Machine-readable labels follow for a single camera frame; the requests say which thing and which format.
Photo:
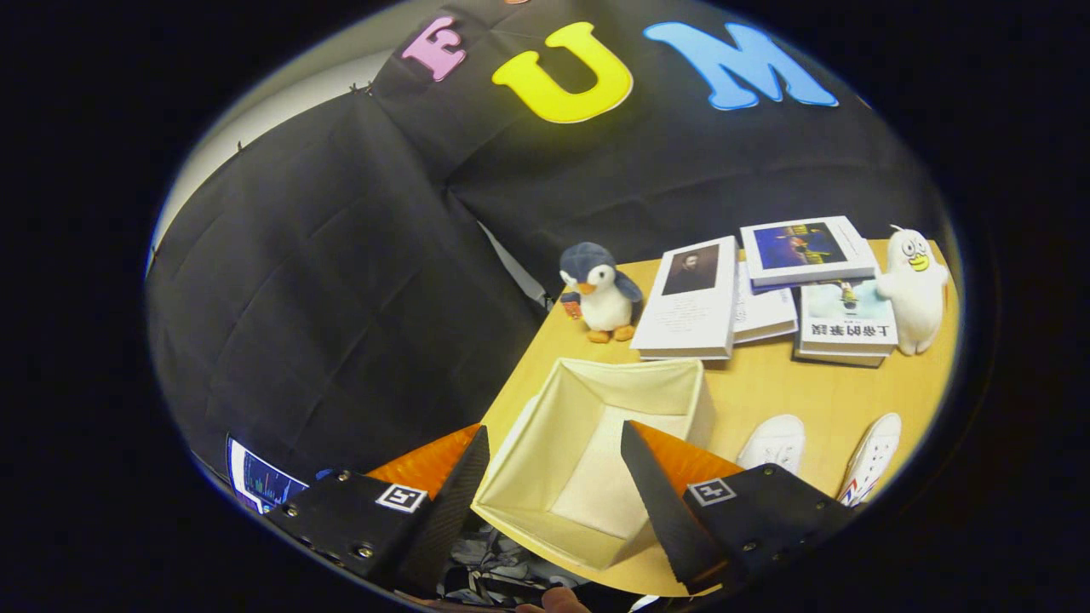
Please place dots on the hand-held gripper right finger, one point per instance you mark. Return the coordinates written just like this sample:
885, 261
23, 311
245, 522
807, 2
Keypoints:
664, 519

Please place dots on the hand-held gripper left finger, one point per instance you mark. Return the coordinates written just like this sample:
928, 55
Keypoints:
443, 528

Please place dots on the cream fabric storage box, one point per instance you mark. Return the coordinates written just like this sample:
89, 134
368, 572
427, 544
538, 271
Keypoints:
545, 460

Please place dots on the white canvas shoe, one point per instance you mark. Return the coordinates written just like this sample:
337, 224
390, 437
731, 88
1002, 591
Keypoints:
775, 443
873, 455

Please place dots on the dark crumpled cloth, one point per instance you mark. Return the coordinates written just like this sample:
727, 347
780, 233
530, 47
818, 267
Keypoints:
494, 562

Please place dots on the computer monitor screen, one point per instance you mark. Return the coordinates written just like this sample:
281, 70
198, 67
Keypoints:
264, 485

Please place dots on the white book with portrait cover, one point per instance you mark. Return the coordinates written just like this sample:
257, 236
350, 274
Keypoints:
690, 315

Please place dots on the grey penguin plush toy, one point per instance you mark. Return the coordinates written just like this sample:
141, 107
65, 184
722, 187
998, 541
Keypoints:
605, 298

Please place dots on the plain white book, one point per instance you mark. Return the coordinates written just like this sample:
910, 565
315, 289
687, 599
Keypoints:
762, 311

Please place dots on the book with pale sky cover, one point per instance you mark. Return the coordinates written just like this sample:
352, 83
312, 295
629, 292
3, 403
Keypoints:
847, 328

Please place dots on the book with blue picture cover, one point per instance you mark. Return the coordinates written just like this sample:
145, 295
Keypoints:
809, 251

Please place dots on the white duck plush toy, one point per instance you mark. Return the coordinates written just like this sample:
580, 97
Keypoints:
915, 298

